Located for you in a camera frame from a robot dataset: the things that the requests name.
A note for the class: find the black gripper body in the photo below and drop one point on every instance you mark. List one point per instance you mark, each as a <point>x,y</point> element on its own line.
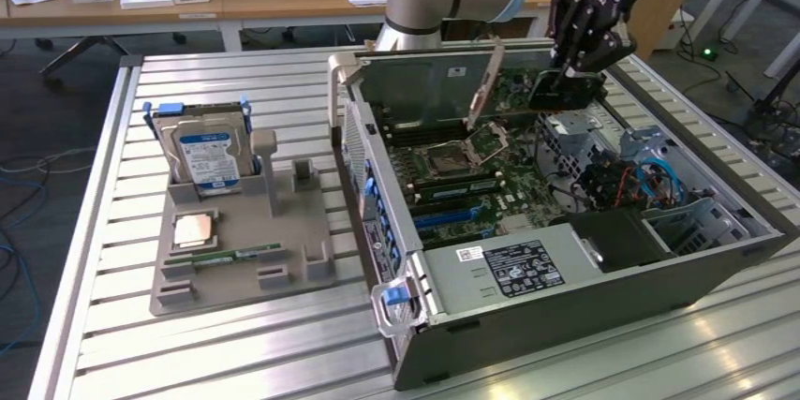
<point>600,20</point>

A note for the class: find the graphics card with metal bracket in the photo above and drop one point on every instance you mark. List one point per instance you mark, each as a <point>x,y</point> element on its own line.
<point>562,95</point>

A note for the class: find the wooden cabinet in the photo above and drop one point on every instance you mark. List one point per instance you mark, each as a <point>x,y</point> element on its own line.
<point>653,30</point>

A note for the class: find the metal drive cage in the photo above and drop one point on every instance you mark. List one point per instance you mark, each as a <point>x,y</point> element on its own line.
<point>574,135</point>

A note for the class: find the metal socket cover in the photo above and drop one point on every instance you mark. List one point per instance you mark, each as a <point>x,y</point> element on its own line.
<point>486,142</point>

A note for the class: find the CPU socket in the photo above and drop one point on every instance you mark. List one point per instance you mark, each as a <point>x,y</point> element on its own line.
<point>446,158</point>

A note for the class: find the green motherboard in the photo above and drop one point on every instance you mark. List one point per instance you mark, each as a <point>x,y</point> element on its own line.
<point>518,194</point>

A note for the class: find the metal disk bay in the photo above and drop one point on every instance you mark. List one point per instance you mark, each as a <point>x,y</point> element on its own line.
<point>712,226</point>

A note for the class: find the silver chipset heatsink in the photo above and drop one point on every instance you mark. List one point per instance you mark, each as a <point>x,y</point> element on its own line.
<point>514,224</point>

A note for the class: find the blue expansion slot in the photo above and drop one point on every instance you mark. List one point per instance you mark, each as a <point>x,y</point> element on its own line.
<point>444,218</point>

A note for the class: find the grey power supply unit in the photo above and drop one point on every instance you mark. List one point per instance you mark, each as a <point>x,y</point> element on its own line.
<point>449,287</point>

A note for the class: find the open dark grey PC case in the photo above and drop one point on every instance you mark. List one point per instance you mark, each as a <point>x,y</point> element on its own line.
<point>562,320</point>

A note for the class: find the hard disk with blue label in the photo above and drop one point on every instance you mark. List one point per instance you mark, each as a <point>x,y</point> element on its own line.
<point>209,161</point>

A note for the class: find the blue disk caddy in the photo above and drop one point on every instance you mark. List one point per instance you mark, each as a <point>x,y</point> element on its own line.
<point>169,107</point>

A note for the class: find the grey parts rack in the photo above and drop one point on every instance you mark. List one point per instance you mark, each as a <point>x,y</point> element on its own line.
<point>249,226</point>

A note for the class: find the copper coloured CPU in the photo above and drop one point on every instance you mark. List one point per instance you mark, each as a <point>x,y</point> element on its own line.
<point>193,230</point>

